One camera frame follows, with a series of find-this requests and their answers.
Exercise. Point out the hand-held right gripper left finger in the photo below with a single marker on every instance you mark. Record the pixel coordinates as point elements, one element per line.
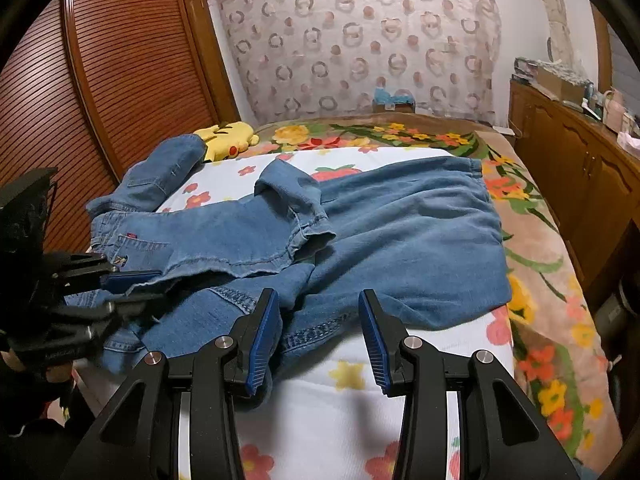
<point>262,340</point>

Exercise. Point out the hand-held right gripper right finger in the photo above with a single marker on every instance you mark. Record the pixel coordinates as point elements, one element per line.
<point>372,340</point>

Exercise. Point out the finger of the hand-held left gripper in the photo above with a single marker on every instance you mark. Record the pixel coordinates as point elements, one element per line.
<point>120,312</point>
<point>132,280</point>

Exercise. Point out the blue denim pants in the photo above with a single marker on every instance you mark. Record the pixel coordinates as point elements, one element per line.
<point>165,170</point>
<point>400,240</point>

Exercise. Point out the person's left hand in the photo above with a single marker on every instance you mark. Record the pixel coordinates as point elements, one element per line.
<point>35,375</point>

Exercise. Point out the yellow plush toy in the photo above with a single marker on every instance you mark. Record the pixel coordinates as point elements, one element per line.
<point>230,137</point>

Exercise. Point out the floral fleece blanket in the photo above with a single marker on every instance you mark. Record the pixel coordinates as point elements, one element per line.
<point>545,260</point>

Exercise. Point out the brown slatted wooden wardrobe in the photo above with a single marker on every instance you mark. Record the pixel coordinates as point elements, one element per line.
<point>125,60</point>

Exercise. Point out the dark trash can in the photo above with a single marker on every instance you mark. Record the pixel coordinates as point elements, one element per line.
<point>612,320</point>

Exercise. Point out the wooden sideboard cabinet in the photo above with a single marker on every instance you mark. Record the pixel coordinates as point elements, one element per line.
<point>575,160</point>

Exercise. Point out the circle-patterned sheer curtain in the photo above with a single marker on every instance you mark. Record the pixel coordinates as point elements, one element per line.
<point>350,35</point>

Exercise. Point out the clear purple-tinted box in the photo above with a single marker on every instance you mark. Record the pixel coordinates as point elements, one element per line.
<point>525,69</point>

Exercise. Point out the open cardboard box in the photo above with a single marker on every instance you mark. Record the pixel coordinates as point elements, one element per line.
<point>557,82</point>

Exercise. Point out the pink tissue box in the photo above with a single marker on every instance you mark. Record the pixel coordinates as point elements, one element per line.
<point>630,141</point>

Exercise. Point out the pink thermos jug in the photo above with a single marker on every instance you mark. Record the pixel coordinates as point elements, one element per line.
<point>613,107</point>

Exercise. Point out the grey striped window blind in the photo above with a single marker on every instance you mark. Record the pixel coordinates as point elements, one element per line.
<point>627,70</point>

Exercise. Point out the beige patterned window curtain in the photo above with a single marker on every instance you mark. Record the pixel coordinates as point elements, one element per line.
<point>557,10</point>

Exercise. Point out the wooden window frame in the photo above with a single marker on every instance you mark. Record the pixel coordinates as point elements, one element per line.
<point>601,50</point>

